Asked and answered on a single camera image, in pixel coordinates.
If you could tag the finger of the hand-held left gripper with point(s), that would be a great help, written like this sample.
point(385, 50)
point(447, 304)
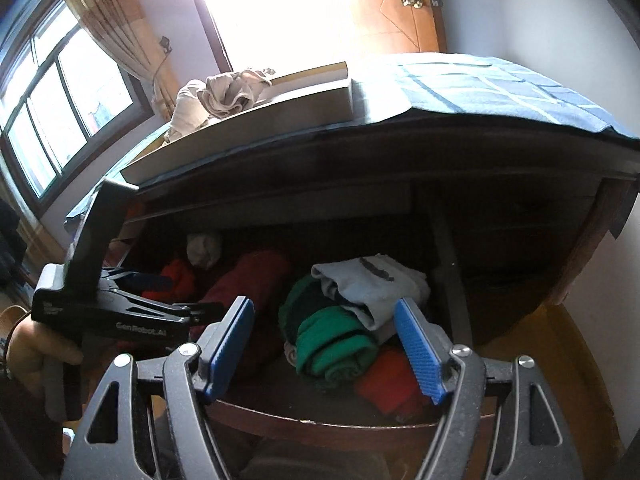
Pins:
point(155, 280)
point(210, 308)

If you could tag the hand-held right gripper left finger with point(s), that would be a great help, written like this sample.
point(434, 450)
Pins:
point(232, 340)

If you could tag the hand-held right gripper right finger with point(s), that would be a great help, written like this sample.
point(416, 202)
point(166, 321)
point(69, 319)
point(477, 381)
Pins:
point(420, 350)

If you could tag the long red underwear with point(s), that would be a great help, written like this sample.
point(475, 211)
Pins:
point(177, 275)

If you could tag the small red underwear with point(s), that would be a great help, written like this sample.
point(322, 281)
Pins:
point(385, 380)

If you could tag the dark red underwear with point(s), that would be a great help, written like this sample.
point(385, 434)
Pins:
point(250, 275)

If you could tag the dark green underwear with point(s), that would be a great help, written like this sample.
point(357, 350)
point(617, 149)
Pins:
point(300, 305)

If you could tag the grey underwear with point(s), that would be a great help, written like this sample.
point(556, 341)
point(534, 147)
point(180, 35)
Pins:
point(370, 285)

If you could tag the bright green underwear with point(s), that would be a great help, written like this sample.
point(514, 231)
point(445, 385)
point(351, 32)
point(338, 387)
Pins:
point(330, 345)

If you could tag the long cream underwear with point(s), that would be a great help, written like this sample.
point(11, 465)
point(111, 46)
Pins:
point(187, 110)

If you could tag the shallow cardboard tray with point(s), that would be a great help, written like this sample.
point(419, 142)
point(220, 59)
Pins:
point(260, 130)

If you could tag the beige underwear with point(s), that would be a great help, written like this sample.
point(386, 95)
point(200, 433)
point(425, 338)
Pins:
point(235, 92)

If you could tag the person's left hand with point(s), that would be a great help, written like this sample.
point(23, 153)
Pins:
point(35, 350)

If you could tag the dark wooden desk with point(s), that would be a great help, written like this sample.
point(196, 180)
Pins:
point(525, 220)

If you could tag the dark framed window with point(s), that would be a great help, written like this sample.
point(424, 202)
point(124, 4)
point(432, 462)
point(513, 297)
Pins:
point(65, 105)

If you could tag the curtain tieback hook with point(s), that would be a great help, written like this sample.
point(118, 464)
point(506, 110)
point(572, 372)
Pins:
point(164, 44)

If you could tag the beige curtain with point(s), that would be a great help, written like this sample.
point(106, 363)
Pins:
point(115, 20)

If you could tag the blue checked tablecloth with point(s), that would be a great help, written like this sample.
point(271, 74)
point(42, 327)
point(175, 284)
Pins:
point(490, 90)

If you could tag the brown wooden door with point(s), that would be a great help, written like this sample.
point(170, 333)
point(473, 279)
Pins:
point(380, 5)

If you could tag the brass door knob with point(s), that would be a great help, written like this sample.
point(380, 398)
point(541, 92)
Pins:
point(411, 0)

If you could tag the dark wooden door frame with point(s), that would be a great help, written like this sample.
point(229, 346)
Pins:
point(215, 25)

